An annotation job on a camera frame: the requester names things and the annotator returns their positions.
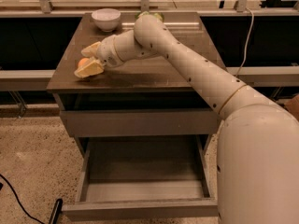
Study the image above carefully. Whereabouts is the black floor object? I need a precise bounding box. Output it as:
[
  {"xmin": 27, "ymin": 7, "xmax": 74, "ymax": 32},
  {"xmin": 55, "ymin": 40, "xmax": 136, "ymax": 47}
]
[{"xmin": 49, "ymin": 198, "xmax": 63, "ymax": 224}]

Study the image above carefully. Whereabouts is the black floor cable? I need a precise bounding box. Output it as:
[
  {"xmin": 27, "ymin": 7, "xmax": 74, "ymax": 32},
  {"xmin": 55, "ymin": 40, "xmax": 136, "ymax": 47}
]
[{"xmin": 0, "ymin": 173, "xmax": 46, "ymax": 224}]

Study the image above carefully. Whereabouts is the orange fruit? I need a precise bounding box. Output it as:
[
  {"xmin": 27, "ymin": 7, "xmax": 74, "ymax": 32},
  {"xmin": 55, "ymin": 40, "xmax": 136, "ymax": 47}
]
[{"xmin": 78, "ymin": 58, "xmax": 89, "ymax": 68}]

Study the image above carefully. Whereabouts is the open grey middle drawer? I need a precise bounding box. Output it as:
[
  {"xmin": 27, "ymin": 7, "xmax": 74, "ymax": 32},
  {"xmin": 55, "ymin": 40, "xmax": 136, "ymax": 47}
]
[{"xmin": 63, "ymin": 135, "xmax": 218, "ymax": 221}]

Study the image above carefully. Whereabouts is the white cable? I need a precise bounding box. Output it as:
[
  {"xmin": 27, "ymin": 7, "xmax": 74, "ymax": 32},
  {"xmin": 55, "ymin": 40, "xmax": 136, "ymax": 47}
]
[{"xmin": 235, "ymin": 7, "xmax": 255, "ymax": 77}]

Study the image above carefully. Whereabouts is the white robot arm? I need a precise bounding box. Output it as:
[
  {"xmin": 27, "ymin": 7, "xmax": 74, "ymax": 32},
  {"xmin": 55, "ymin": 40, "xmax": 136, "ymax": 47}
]
[{"xmin": 75, "ymin": 14, "xmax": 299, "ymax": 224}]

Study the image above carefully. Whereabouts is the closed grey top drawer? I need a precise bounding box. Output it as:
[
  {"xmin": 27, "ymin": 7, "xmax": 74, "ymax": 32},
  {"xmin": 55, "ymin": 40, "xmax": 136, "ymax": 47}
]
[{"xmin": 60, "ymin": 109, "xmax": 221, "ymax": 137}]

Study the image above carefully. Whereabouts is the grey drawer cabinet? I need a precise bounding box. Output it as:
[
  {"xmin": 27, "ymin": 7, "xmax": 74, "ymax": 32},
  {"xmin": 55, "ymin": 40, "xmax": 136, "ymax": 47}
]
[{"xmin": 46, "ymin": 11, "xmax": 235, "ymax": 157}]

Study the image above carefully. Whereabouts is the white ceramic bowl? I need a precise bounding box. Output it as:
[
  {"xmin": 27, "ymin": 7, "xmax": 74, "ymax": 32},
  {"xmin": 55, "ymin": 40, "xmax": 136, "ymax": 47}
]
[{"xmin": 92, "ymin": 8, "xmax": 121, "ymax": 32}]

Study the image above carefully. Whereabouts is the green snack bag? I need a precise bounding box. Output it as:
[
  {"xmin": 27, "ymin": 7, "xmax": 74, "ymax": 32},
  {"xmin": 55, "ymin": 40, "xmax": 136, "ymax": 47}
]
[{"xmin": 135, "ymin": 11, "xmax": 164, "ymax": 22}]

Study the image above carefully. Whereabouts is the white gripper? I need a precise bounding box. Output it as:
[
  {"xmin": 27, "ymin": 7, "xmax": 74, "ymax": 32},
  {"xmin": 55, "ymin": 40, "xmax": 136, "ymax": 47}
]
[{"xmin": 74, "ymin": 35, "xmax": 121, "ymax": 78}]

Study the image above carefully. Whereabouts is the cardboard box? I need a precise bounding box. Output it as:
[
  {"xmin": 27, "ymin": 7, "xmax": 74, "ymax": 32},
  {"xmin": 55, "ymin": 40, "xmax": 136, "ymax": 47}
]
[{"xmin": 285, "ymin": 94, "xmax": 299, "ymax": 121}]

